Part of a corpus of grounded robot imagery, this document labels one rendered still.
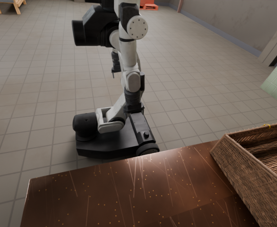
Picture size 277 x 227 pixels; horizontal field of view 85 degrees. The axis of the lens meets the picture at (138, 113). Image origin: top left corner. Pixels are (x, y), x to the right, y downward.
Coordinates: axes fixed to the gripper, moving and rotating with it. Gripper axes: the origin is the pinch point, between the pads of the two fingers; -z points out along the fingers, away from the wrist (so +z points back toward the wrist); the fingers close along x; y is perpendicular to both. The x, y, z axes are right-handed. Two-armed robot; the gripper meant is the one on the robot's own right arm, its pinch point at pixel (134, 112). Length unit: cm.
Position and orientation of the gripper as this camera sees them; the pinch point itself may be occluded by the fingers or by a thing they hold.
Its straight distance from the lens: 92.9
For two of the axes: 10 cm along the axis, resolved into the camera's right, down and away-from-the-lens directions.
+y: -2.7, -7.0, 6.7
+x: 9.6, -2.2, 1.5
